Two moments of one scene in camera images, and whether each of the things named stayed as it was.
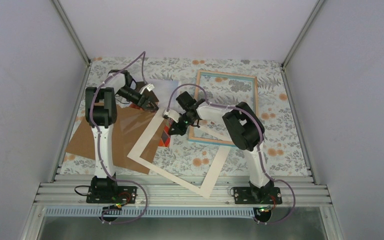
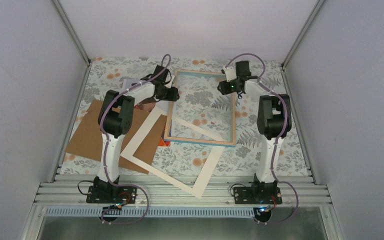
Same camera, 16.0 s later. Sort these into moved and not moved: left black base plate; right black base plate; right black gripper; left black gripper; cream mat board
Moved: left black gripper; cream mat board; right black gripper
Not moved: right black base plate; left black base plate
